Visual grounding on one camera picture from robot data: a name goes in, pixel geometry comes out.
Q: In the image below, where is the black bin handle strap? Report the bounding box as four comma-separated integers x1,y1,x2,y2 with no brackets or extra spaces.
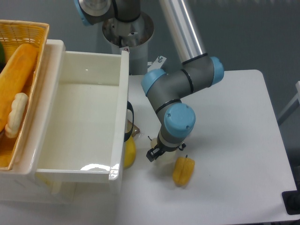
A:
123,100,135,143

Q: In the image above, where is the white plastic bin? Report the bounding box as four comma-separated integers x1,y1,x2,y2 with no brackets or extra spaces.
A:
0,40,129,203

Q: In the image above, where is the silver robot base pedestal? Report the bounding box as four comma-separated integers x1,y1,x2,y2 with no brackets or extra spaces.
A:
102,12,154,75

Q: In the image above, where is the yellow wicker basket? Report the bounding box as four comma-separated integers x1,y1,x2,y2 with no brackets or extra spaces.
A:
0,20,49,171

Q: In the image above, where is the yellow round fruit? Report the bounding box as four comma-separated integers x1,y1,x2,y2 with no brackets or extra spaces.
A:
124,136,136,168

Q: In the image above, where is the white frame at right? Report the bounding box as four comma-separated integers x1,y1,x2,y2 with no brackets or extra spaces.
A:
277,81,300,126

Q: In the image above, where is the pale white pear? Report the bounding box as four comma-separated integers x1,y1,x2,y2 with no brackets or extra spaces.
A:
148,137,176,165

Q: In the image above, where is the yellow bell pepper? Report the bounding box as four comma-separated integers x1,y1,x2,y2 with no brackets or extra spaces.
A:
172,155,195,187

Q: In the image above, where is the orange bread loaf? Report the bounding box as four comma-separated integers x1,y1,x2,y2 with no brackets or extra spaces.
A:
0,44,38,130

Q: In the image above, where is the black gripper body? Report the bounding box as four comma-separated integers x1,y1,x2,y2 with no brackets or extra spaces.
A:
157,137,186,152

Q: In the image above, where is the black device at corner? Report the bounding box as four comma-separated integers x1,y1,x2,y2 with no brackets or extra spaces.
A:
282,190,300,215

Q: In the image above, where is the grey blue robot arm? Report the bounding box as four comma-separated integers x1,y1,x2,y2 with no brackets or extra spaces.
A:
75,0,224,161

